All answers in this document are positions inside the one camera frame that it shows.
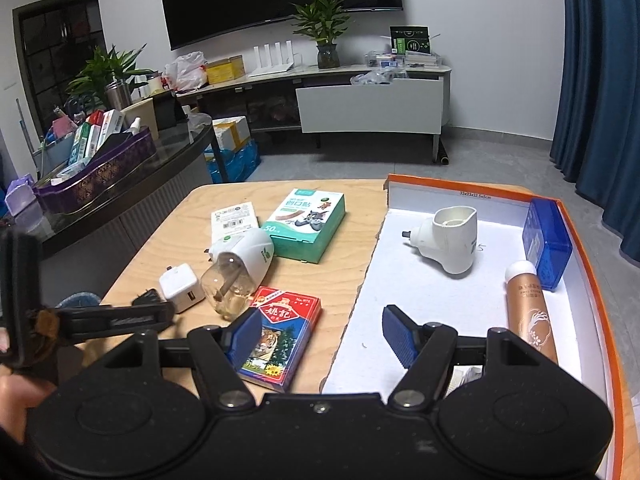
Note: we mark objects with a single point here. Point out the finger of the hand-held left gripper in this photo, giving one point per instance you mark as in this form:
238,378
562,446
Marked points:
110,321

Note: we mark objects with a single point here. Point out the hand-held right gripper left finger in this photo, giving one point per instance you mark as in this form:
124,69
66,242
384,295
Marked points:
245,335

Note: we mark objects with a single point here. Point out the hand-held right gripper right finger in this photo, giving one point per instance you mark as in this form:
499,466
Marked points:
400,335

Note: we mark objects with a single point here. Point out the blue red playing card box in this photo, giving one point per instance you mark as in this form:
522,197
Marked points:
285,330

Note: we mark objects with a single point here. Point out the black charger plug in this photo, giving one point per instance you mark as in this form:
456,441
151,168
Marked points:
149,297

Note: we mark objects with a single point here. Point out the orange cardboard box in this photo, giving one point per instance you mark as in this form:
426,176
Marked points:
450,310

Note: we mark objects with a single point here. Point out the white plug-in heater with bottle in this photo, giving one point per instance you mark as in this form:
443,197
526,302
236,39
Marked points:
245,260

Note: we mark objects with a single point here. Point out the white charger plug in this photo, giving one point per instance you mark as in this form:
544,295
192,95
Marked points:
181,289

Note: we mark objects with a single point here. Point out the small white box green label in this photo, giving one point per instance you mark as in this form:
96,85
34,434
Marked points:
234,220

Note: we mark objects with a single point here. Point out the teal adhesive bandage box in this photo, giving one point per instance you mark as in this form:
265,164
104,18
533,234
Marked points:
305,225

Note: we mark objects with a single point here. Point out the rose gold cosmetic tube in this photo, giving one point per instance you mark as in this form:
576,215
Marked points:
530,315

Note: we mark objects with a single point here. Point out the blue plastic case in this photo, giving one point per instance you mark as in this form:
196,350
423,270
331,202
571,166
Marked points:
547,245

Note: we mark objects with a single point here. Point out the person's left hand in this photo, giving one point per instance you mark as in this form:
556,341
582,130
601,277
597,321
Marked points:
22,400

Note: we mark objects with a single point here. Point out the trash bin with blue bag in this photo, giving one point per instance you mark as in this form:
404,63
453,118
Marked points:
80,301

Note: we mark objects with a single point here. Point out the pale purple plastic container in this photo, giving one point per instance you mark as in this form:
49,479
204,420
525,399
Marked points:
22,205

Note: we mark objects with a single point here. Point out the dark glass-top table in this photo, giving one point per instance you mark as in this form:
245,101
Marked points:
125,195

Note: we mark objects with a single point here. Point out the purple ornate tray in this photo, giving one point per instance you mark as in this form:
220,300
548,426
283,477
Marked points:
100,175

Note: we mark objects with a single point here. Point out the pink packet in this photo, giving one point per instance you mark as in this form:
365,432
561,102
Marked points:
64,126

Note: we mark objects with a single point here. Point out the blue wrapped bottle pack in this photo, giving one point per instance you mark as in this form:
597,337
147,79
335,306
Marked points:
235,162

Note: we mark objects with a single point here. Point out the white red medicine box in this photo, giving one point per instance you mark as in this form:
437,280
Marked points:
110,125

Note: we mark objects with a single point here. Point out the black roll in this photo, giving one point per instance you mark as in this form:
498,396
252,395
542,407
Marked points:
444,154

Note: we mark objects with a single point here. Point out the white spray bottle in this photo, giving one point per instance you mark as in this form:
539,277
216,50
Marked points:
135,126

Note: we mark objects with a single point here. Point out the white yellow cardboard carton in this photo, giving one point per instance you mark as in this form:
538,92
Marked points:
231,132

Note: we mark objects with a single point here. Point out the beige box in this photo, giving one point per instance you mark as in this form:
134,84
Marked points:
141,117

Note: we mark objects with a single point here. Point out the small black box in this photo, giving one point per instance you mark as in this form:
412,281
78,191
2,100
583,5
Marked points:
165,112

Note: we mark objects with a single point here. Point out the dark framed window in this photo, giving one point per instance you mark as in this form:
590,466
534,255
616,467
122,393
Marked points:
55,60

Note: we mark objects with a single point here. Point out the white television stand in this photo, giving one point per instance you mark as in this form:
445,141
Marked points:
370,107

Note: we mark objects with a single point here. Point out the leafy potted plant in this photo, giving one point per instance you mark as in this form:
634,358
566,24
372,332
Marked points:
105,67

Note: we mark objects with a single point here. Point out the clear crumpled plastic bag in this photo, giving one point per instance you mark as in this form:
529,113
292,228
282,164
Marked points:
377,78

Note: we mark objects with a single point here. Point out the white red plastic bag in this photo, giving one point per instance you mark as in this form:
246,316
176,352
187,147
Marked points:
186,72

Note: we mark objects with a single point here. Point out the yellow cardboard box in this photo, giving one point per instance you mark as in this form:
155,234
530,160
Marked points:
225,70

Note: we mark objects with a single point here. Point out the white router with antennas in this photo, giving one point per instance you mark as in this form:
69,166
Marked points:
272,62

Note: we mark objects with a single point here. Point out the black green box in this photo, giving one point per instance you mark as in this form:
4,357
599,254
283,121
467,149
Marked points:
410,40

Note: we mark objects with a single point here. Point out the dark blue curtain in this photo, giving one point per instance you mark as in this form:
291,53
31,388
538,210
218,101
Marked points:
605,100

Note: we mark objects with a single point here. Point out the potted plant in dark vase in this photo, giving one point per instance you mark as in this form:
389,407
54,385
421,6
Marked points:
322,20

